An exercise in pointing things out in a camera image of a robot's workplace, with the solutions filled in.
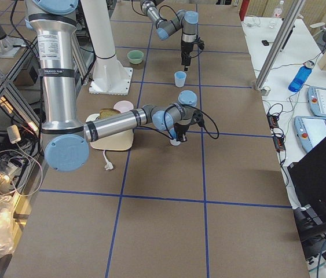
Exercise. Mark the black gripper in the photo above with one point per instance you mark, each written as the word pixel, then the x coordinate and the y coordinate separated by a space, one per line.
pixel 185 48
pixel 182 127

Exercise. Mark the blue cup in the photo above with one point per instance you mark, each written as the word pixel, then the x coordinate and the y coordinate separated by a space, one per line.
pixel 173 140
pixel 179 78

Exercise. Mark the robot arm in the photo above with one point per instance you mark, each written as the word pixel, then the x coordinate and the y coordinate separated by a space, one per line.
pixel 65 138
pixel 183 20

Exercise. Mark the green bowl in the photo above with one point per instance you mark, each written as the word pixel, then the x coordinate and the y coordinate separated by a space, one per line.
pixel 135 56

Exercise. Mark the cream toaster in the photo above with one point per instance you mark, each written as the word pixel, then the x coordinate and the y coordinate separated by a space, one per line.
pixel 117 142

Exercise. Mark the pink bowl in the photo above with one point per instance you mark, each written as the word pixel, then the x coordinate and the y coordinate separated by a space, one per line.
pixel 123 106

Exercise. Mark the white power plug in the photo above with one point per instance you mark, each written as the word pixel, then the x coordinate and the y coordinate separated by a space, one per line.
pixel 108 164

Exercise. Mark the toast slice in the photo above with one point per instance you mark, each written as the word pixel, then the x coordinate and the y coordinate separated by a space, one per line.
pixel 107 112

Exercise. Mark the blue water bottle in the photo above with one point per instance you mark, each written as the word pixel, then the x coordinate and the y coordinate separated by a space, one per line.
pixel 301 76

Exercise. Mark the lower teach pendant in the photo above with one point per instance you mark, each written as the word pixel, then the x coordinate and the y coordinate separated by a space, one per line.
pixel 310 130

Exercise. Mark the black laptop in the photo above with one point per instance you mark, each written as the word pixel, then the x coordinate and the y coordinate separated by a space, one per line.
pixel 309 177

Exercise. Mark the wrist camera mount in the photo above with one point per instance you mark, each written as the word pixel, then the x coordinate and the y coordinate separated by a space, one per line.
pixel 197 119
pixel 199 43

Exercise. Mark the white pedestal base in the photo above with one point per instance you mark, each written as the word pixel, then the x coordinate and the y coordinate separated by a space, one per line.
pixel 109 76

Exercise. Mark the aluminium frame post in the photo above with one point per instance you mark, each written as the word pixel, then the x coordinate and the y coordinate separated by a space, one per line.
pixel 280 39

